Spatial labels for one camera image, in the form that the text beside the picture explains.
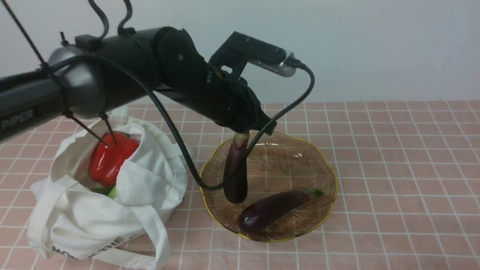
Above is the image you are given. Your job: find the gold wire basket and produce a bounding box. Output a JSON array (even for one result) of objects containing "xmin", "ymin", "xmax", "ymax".
[{"xmin": 201, "ymin": 132, "xmax": 339, "ymax": 242}]

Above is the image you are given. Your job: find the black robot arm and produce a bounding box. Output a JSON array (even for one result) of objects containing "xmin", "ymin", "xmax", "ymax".
[{"xmin": 1, "ymin": 26, "xmax": 286, "ymax": 141}]

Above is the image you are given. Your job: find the black camera cable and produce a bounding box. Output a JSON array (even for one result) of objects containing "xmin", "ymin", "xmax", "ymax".
[{"xmin": 0, "ymin": 56, "xmax": 315, "ymax": 191}]

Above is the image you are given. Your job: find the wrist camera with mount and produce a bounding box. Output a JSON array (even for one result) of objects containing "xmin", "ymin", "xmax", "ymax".
[{"xmin": 209, "ymin": 32, "xmax": 303, "ymax": 79}]

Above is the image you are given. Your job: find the purple eggplant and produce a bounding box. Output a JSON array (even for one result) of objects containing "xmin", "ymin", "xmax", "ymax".
[
  {"xmin": 238, "ymin": 188, "xmax": 324, "ymax": 234},
  {"xmin": 223, "ymin": 133, "xmax": 250, "ymax": 204}
]

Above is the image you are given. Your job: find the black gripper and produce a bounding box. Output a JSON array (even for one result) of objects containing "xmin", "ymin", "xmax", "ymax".
[{"xmin": 165, "ymin": 72, "xmax": 277, "ymax": 135}]

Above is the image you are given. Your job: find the red bell pepper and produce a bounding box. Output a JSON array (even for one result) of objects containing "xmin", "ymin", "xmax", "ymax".
[{"xmin": 88, "ymin": 132, "xmax": 140, "ymax": 188}]

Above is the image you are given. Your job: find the green vegetable in bag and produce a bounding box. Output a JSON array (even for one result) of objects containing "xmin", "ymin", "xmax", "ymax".
[{"xmin": 91, "ymin": 186, "xmax": 117, "ymax": 199}]

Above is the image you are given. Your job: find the white cloth tote bag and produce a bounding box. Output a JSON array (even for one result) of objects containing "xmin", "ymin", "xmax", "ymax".
[{"xmin": 27, "ymin": 106, "xmax": 188, "ymax": 270}]

